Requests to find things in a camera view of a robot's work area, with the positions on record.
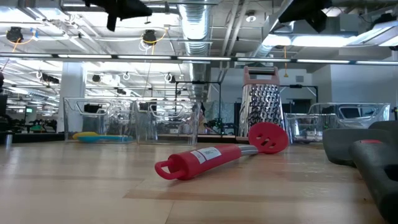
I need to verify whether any round silver ventilation duct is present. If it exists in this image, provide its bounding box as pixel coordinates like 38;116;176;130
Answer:
177;0;214;102

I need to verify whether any person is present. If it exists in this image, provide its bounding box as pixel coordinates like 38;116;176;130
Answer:
198;104;208;134

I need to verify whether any white building column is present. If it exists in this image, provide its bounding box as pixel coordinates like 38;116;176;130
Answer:
57;62;88;133

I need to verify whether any black utensil with red dot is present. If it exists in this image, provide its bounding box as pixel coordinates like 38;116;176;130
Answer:
322;128;398;224

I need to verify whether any long ceiling light bar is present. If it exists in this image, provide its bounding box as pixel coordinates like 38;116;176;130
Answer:
0;52;398;66

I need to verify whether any blue silicone spoon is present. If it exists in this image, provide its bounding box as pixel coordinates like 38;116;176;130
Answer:
76;134;134;144

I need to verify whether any black reel with yellow cable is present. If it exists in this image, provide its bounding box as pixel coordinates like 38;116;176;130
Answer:
138;26;169;52
6;26;35;52

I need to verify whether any long clear plastic bin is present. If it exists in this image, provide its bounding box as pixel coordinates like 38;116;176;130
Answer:
283;102;391;146

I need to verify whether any yellow silicone spoon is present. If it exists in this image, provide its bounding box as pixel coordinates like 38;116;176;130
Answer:
72;131;100;140

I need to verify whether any rectangular ceiling light panel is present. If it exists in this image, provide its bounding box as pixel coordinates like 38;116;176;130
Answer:
262;33;346;48

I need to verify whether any slanted silver ventilation duct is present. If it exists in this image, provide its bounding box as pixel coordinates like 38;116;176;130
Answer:
250;0;315;58

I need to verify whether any red slotted spoon steel shaft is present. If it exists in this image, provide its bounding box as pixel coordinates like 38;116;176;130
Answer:
154;121;290;181

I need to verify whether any yellow hanging cord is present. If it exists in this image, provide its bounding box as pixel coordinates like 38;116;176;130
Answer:
282;45;289;78

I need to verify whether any black metal frame stand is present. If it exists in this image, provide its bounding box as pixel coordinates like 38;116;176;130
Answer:
279;83;318;105

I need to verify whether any steel box grater pink handle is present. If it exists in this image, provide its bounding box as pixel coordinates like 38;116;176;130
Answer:
238;65;285;139

